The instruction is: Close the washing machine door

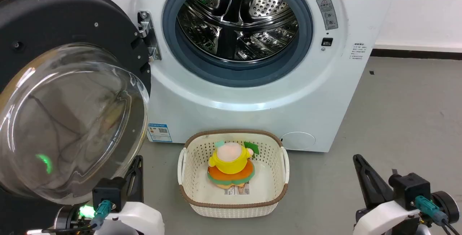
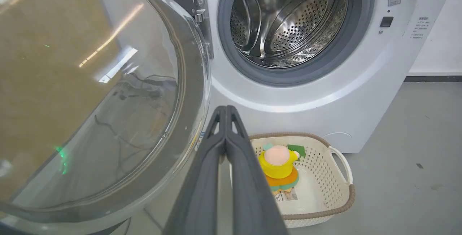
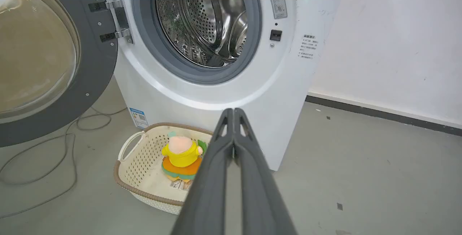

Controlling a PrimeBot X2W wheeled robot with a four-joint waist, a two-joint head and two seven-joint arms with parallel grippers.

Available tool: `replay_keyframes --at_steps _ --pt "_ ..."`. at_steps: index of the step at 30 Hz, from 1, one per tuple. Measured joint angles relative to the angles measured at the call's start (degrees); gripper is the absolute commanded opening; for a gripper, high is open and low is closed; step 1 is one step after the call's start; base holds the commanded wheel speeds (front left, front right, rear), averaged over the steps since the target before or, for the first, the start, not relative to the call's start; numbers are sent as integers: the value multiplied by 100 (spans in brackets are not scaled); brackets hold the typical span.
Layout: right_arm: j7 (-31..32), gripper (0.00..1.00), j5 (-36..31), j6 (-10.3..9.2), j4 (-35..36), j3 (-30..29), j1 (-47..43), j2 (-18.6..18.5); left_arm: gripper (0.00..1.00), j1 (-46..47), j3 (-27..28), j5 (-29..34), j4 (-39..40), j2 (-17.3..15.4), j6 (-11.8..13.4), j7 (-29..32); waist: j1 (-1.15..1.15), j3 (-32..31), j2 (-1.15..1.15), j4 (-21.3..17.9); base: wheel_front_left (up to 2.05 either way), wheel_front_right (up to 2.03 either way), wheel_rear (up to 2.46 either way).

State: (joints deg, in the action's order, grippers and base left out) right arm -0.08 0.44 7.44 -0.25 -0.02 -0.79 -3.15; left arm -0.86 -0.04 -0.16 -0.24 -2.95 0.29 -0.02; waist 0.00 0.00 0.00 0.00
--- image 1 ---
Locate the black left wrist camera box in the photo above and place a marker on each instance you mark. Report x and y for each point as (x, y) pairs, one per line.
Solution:
(109, 193)

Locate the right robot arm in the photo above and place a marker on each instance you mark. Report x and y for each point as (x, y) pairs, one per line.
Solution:
(445, 204)

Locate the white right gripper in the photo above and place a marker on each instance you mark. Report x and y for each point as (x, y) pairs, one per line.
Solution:
(386, 217)

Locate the white doll tag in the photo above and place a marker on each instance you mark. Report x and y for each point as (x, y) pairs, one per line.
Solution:
(236, 190)

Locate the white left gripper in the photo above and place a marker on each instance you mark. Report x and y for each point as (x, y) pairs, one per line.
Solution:
(139, 218)

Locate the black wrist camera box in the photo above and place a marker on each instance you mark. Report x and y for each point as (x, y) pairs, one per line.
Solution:
(109, 193)
(409, 190)

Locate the metal door hinge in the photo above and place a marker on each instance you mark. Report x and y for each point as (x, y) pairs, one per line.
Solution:
(146, 29)

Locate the stainless steel washer drum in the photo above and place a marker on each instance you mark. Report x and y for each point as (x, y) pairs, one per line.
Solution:
(234, 22)

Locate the white laundry basket brown rim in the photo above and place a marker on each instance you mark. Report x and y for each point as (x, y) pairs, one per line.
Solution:
(195, 195)

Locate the yellow orange plush doll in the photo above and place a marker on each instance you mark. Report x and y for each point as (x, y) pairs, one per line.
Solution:
(231, 162)

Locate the white front-load washing machine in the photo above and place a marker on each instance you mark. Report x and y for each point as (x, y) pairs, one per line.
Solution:
(325, 94)

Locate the grey warning sticker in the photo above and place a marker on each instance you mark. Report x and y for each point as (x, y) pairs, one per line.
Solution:
(327, 13)

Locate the blue energy label sticker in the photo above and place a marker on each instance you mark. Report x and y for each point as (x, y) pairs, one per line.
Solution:
(159, 132)

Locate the white text label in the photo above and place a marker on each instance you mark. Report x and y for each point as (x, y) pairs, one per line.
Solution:
(357, 51)

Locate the round white filter cover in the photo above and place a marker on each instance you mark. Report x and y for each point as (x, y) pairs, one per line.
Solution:
(298, 141)

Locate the black round glass washer door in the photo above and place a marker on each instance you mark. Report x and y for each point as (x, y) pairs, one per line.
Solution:
(54, 29)

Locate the dark baseboard strip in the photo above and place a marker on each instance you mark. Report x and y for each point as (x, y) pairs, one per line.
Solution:
(415, 53)

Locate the black door latch slot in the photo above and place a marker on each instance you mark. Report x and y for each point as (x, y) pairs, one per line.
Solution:
(327, 42)

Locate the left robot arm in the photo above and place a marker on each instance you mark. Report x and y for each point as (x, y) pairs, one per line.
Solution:
(66, 220)

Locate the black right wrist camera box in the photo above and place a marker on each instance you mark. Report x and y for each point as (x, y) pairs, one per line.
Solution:
(409, 190)

